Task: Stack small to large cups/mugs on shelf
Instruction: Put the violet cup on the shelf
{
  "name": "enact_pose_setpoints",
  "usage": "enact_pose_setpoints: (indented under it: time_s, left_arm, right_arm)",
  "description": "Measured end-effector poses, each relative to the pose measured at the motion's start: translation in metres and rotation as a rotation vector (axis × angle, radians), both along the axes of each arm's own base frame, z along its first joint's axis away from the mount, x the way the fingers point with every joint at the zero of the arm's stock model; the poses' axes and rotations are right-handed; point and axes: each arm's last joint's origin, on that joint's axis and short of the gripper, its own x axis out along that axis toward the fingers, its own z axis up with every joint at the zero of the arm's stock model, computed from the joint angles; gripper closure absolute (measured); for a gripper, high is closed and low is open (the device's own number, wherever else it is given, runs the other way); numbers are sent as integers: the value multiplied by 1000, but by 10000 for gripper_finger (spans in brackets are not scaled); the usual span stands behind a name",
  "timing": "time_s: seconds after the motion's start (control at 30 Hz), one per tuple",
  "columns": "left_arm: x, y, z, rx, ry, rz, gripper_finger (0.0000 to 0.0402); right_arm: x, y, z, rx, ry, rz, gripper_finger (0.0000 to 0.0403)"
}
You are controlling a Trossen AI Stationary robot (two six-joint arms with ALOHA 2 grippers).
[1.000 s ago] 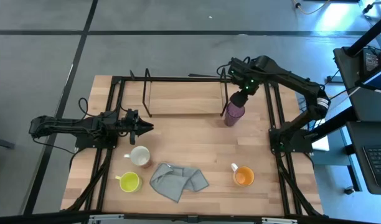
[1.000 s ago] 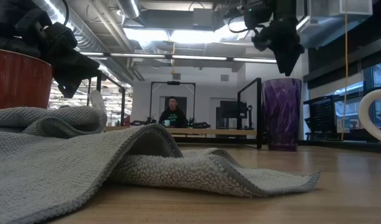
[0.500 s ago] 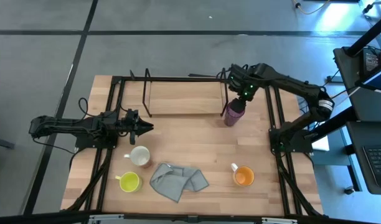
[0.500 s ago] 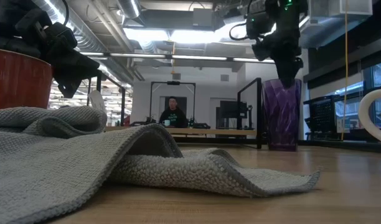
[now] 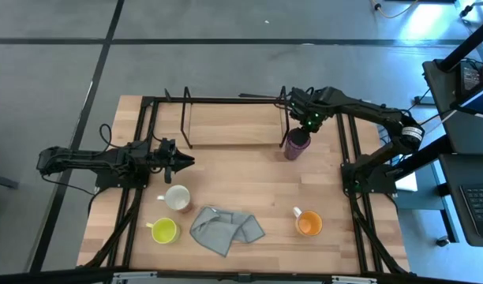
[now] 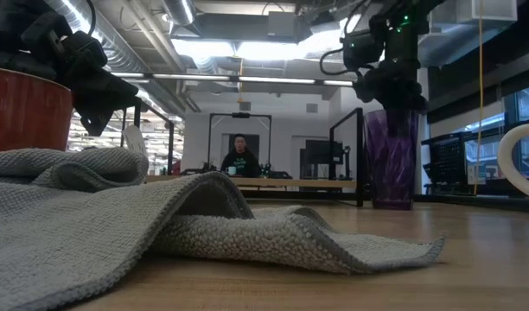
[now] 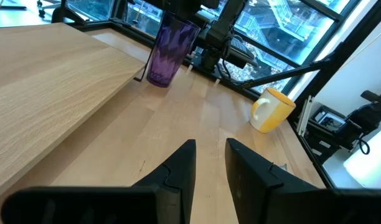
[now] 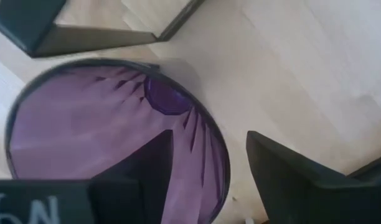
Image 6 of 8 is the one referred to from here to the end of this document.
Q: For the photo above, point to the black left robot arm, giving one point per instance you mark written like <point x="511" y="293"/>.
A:
<point x="14" y="26"/>

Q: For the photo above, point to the white mug teal print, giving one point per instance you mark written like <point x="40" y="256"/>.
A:
<point x="231" y="170"/>

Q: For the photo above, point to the silver ventilation duct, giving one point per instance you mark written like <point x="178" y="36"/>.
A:
<point x="117" y="43"/>

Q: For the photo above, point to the person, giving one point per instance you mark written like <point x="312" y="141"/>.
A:
<point x="240" y="162"/>

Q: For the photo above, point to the red mug white inside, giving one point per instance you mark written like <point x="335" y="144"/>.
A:
<point x="27" y="112"/>

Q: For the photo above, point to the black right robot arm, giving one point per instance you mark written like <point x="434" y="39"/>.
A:
<point x="403" y="34"/>

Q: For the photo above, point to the black monitor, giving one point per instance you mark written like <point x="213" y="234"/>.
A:
<point x="323" y="151"/>

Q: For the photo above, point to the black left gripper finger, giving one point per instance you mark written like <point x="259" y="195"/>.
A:
<point x="104" y="99"/>

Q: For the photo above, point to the white paper tag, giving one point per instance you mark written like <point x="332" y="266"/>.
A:
<point x="135" y="139"/>

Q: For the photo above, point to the long ceiling light strip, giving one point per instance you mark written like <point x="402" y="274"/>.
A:
<point x="234" y="78"/>

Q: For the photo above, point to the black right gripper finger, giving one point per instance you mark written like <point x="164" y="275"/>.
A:
<point x="396" y="123"/>

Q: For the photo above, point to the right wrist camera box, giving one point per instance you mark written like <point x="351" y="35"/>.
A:
<point x="364" y="47"/>

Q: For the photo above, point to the grey knitted cloth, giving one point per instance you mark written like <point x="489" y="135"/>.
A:
<point x="74" y="237"/>

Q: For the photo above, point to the black mesh cart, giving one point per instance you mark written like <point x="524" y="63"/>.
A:
<point x="448" y="160"/>

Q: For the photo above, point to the black table frame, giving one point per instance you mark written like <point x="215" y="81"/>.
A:
<point x="463" y="202"/>

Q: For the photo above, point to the purple plastic tumbler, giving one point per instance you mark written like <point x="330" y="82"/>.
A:
<point x="390" y="173"/>

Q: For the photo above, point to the black rig frame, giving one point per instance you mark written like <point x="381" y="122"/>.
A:
<point x="240" y="115"/>

